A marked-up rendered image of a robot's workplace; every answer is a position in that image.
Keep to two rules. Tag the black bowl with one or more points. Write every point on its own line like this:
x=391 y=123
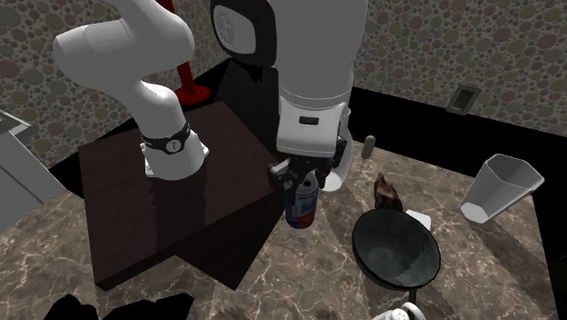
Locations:
x=394 y=250

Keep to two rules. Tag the small grey cylinder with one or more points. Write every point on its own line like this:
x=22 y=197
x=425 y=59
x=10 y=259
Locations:
x=368 y=146

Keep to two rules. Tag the white rounded object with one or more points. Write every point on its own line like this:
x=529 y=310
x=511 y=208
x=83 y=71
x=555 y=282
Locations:
x=401 y=314

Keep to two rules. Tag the grey wall outlet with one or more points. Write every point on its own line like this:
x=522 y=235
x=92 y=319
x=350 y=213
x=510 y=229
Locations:
x=463 y=99

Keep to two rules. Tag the small white box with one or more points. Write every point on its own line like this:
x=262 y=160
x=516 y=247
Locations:
x=421 y=218

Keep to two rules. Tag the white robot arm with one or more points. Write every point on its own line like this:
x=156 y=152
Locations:
x=314 y=57

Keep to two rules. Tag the blue red white drink can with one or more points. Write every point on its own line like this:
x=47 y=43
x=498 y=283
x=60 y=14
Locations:
x=303 y=206

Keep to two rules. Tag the white faceted cup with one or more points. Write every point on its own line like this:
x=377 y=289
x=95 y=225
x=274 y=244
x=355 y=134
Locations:
x=500 y=186

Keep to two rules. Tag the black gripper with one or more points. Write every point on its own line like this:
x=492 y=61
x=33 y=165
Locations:
x=310 y=165

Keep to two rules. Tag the dark brown robot stand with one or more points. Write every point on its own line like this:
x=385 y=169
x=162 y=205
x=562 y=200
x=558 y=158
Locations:
x=133 y=208

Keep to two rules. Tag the red pole stand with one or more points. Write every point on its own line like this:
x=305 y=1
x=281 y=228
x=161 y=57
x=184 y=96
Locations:
x=190 y=86

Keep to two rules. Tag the brown figure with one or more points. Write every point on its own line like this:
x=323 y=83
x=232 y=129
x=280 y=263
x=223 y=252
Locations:
x=386 y=195

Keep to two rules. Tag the white cabinet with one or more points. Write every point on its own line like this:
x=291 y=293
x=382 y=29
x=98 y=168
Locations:
x=17 y=177

